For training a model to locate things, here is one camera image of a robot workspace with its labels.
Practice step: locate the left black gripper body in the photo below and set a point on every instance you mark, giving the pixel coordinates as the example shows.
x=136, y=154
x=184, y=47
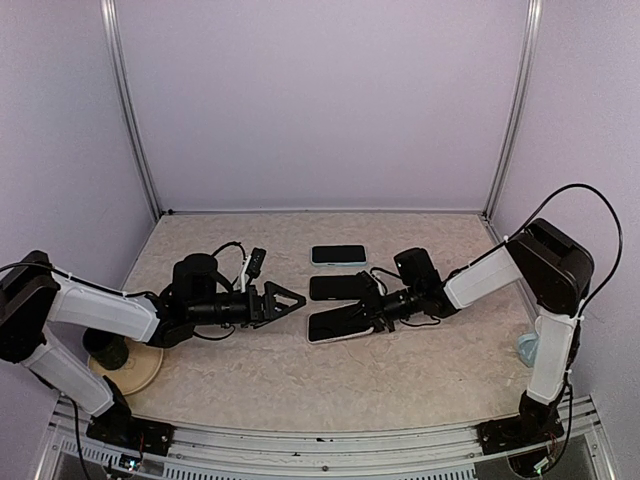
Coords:
x=254, y=315

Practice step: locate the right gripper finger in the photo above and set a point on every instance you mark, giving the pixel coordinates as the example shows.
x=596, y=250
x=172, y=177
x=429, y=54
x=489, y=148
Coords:
x=362, y=325
x=363, y=308

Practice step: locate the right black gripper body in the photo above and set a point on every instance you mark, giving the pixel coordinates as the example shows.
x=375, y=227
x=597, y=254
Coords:
x=391, y=309

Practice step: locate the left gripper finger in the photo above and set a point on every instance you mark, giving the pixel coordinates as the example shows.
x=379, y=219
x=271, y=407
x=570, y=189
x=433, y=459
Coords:
x=279, y=310
x=278, y=294

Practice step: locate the pink phone case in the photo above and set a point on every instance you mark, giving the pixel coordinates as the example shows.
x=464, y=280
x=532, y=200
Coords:
x=340, y=337

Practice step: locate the black phone silver edge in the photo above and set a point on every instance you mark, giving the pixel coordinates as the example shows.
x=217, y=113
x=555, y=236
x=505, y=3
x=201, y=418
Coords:
x=335, y=287

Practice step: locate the black phone case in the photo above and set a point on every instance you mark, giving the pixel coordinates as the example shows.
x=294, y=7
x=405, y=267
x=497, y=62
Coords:
x=335, y=288

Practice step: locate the black phone teal edge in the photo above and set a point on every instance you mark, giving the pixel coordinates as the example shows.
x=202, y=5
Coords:
x=339, y=254

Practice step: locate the light blue phone case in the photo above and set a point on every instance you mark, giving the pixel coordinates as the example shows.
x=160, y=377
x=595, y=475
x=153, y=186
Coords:
x=340, y=264

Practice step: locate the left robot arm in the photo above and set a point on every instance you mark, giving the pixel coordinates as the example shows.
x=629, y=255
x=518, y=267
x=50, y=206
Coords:
x=34, y=294

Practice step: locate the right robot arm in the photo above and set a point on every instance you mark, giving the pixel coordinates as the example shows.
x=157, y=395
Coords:
x=555, y=269

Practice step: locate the beige round plate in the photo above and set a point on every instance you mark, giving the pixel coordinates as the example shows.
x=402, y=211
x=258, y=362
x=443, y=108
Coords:
x=142, y=366

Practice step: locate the light blue mug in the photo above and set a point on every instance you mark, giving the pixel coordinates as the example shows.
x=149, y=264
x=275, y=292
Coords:
x=526, y=346

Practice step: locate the dark green mug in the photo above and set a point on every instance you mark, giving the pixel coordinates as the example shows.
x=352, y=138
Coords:
x=109, y=350

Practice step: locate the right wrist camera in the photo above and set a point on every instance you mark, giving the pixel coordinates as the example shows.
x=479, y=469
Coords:
x=371, y=284

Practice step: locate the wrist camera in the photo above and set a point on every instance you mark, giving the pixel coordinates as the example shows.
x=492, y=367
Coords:
x=371, y=284
x=251, y=268

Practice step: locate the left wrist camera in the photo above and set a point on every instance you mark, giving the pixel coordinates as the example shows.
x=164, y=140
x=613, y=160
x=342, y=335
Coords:
x=251, y=268

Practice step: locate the front aluminium rail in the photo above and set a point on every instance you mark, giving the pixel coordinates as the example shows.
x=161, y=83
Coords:
x=442, y=452

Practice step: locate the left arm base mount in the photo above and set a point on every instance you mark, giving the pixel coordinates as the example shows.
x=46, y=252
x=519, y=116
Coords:
x=133, y=433

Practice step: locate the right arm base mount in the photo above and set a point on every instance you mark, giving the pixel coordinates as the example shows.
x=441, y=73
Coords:
x=511, y=433

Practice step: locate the left aluminium frame post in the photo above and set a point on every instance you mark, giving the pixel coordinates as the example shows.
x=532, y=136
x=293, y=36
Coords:
x=116, y=52

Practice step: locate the aluminium frame post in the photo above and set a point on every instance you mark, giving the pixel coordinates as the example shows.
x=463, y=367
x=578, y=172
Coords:
x=525, y=66
x=116, y=52

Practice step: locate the right aluminium frame post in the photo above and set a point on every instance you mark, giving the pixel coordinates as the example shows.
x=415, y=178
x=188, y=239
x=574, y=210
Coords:
x=525, y=66

